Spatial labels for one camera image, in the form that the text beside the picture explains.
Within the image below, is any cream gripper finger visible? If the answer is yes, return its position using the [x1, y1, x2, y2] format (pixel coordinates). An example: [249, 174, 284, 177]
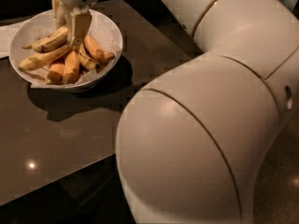
[64, 7, 92, 47]
[51, 0, 66, 28]

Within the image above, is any yellow banana across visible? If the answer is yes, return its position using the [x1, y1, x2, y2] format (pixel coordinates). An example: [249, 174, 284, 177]
[23, 25, 68, 53]

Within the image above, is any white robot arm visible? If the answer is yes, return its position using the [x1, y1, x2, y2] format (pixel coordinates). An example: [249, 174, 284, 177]
[116, 0, 299, 224]

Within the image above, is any small yellow banana centre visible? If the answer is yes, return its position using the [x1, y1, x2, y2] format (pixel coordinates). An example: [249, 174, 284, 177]
[78, 43, 99, 71]

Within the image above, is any white bowl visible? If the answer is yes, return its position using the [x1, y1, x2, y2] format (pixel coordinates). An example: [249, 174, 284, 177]
[8, 10, 123, 92]

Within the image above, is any long yellow banana upper left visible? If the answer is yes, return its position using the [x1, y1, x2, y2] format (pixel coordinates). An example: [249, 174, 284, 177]
[19, 45, 71, 71]

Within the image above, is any white paper bowl liner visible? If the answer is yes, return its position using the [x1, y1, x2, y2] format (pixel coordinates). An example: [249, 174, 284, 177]
[19, 10, 123, 92]

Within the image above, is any orange plantain right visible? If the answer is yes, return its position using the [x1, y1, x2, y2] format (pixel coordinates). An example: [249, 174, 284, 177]
[84, 35, 115, 64]

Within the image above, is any orange plantain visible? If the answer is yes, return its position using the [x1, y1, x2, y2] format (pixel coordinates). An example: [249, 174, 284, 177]
[84, 35, 115, 64]
[47, 59, 64, 84]
[62, 50, 79, 84]

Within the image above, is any orange plantain bottom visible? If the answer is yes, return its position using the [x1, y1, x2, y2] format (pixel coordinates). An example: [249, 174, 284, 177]
[62, 50, 79, 84]

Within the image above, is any orange plantain lower left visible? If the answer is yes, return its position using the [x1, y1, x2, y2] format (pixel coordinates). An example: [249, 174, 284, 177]
[47, 59, 64, 84]

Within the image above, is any white cloth left edge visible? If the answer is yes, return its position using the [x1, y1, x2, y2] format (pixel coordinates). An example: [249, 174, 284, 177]
[0, 22, 23, 59]

